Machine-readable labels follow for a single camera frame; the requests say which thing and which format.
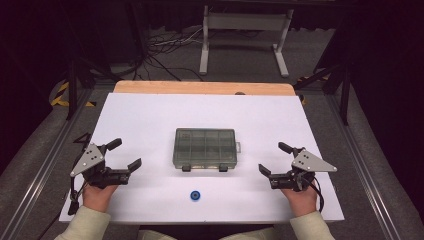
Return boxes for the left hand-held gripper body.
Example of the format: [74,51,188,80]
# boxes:
[69,143,131,190]

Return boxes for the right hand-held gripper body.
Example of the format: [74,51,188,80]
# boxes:
[269,148,338,193]

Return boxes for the person's left hand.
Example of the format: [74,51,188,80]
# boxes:
[82,184,119,214]

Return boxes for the person's right hand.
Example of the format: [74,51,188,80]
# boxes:
[280,186,318,218]

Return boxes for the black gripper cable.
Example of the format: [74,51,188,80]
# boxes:
[301,175,325,214]
[67,175,85,216]

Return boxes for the bundle of floor cables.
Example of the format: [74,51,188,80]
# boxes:
[133,26,205,83]

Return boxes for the aluminium floor rail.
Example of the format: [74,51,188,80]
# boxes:
[324,93,424,240]
[0,89,98,240]

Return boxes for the black tripod legs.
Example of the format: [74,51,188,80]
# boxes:
[64,56,114,122]
[293,63,351,127]

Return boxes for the grey transparent compartment box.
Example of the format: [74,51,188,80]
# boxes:
[172,127,242,173]

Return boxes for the wooden table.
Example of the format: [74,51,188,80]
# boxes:
[113,79,297,97]

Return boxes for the yellow black floor tape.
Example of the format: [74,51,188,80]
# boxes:
[49,81,98,108]
[297,74,331,106]

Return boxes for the grey metal stand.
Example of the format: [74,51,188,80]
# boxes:
[199,4,295,78]

